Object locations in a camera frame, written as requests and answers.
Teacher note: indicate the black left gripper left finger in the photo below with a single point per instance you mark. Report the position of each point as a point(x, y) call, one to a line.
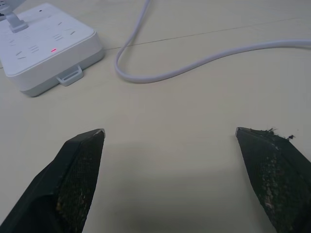
point(60, 184)

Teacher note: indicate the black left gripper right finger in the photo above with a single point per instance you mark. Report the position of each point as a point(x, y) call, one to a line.
point(279, 179)

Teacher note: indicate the white power strip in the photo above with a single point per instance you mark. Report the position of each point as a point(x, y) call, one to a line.
point(46, 48)

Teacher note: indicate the grey plug in power strip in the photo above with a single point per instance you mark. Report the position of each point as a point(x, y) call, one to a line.
point(13, 20)

